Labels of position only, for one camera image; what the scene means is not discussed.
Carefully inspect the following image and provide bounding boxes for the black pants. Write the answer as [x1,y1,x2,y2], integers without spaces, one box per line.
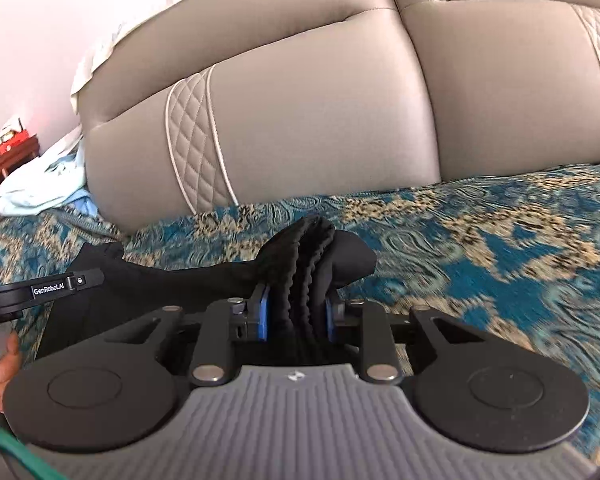
[36,217,377,366]

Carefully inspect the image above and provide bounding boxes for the person's left hand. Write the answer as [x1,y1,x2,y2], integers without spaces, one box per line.
[0,330,23,413]

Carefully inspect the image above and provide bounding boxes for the light blue white cloth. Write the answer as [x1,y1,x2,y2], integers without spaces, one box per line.
[0,126,98,217]

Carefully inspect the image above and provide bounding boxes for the teal paisley sofa throw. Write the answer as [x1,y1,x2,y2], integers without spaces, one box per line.
[0,164,600,465]

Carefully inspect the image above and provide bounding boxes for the beige leather sofa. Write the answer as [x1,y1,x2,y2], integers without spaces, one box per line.
[76,0,600,230]

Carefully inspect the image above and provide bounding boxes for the green cable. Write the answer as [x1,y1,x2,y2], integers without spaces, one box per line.
[0,424,71,480]

